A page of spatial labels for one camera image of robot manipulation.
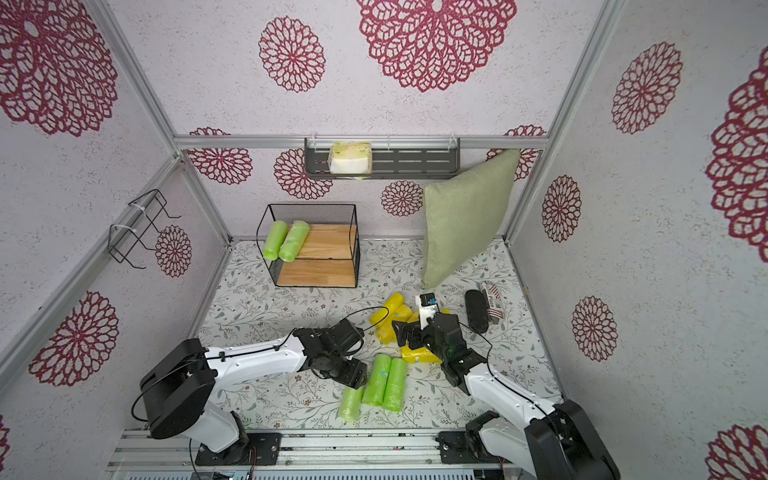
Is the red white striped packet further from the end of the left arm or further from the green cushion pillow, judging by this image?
the end of the left arm

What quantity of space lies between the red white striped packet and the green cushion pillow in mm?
157

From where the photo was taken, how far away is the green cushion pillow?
2.77 ft

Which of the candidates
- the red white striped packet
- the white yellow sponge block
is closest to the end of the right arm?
the red white striped packet

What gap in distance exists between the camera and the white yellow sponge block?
3.00ft
